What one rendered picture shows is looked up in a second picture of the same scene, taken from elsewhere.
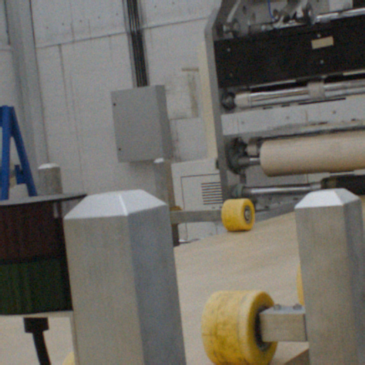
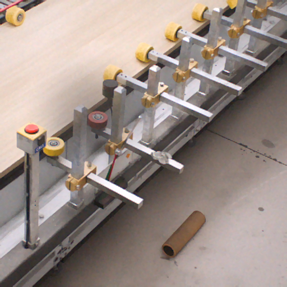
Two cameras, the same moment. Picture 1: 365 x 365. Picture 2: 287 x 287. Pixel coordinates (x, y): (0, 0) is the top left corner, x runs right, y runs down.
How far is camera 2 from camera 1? 247 cm
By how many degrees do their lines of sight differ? 35
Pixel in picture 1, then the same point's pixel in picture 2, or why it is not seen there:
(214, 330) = (138, 54)
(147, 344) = (120, 105)
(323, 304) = (150, 83)
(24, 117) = not seen: outside the picture
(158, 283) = (123, 98)
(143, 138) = not seen: outside the picture
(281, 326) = (152, 57)
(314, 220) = (151, 72)
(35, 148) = not seen: outside the picture
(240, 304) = (144, 50)
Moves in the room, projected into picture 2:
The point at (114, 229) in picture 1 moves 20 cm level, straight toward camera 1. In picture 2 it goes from (119, 93) to (119, 125)
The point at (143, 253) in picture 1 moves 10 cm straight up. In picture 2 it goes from (122, 96) to (124, 74)
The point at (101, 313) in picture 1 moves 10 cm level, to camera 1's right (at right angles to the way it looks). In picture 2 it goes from (116, 100) to (142, 103)
